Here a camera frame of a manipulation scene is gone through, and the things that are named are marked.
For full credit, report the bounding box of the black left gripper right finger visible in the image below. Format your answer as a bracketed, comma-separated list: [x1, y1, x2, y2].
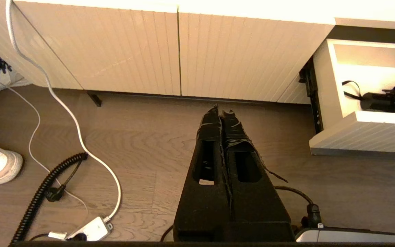
[222, 110, 296, 241]

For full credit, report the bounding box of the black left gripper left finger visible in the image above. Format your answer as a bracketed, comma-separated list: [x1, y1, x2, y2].
[173, 105, 233, 241]

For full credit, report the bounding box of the white ribbed drawer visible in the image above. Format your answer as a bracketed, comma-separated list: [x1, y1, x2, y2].
[299, 39, 395, 156]

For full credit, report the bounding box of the black umbrella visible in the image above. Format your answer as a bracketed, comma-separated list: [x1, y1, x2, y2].
[342, 81, 395, 114]

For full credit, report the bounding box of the white robot base panel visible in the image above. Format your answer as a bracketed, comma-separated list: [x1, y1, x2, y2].
[295, 226, 395, 243]

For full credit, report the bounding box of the white low cabinet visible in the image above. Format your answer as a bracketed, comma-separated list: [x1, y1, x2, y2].
[0, 0, 395, 103]

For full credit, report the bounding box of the white power strip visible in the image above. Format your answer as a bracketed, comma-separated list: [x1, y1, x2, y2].
[65, 216, 114, 241]

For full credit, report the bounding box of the white ribbed cabinet door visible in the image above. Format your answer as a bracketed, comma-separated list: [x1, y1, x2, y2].
[13, 1, 181, 96]
[178, 12, 335, 102]

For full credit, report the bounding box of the black coiled cable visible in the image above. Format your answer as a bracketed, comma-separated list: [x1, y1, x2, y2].
[11, 153, 88, 244]

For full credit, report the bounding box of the thin white charging cable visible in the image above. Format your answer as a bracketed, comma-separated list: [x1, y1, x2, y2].
[0, 55, 90, 211]

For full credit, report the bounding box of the thick white power cable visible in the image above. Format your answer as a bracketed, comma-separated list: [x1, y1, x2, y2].
[5, 0, 122, 223]

